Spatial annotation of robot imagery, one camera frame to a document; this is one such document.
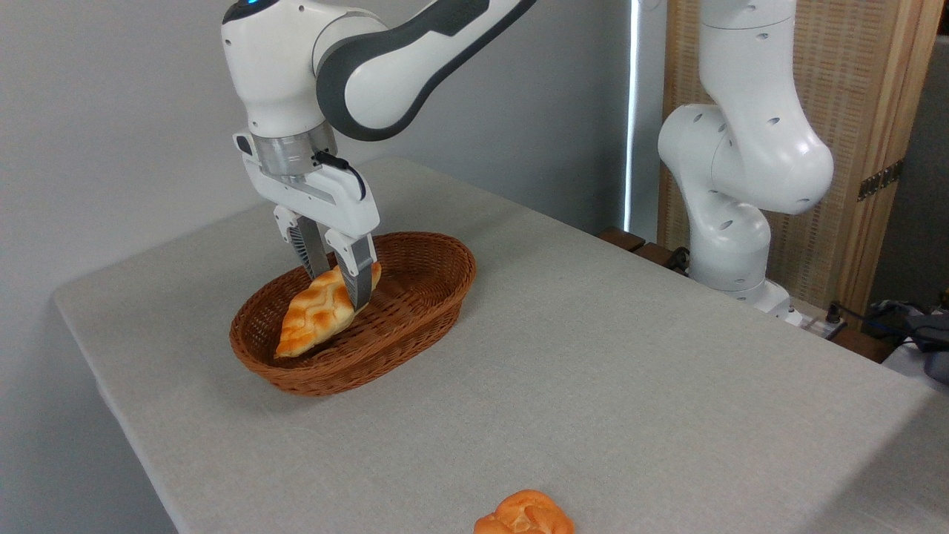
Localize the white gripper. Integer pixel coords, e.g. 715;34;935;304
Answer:
233;131;382;312

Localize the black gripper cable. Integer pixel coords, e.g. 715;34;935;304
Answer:
312;150;368;202

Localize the round knotted bread roll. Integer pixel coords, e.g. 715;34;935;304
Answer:
473;489;576;534

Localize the dark metal screen hinge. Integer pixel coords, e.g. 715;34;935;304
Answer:
857;159;906;203

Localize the long braided bread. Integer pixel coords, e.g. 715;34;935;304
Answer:
274;261;383;360

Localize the brown oval wicker basket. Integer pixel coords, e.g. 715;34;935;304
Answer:
229;231;477;398

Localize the dark wooden base block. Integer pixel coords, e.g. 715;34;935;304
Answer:
829;325;899;365
595;226;692;277

